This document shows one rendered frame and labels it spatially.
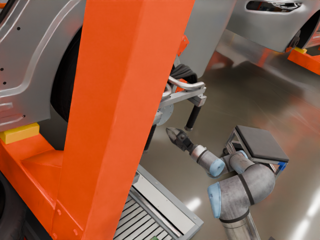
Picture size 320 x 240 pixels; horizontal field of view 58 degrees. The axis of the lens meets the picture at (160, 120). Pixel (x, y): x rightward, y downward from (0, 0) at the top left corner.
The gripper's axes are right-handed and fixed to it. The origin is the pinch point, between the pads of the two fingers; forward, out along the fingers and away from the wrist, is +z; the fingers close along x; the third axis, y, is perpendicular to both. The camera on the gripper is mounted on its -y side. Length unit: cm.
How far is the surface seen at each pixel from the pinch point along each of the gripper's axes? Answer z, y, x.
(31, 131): 22, -54, -44
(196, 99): -12.6, -25.4, 15.8
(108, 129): -30, -91, -22
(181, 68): -0.3, -34.9, 21.5
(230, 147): -11, 107, 38
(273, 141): -36, 106, 64
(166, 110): -7.5, -31.8, 1.7
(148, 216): -14, 36, -46
